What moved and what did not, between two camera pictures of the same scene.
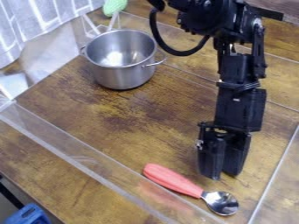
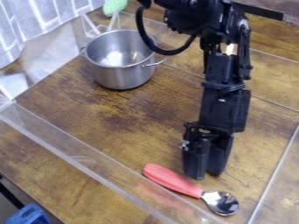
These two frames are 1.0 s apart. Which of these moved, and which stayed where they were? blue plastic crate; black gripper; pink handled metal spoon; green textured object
Moved: black gripper
Stayed: pink handled metal spoon; green textured object; blue plastic crate
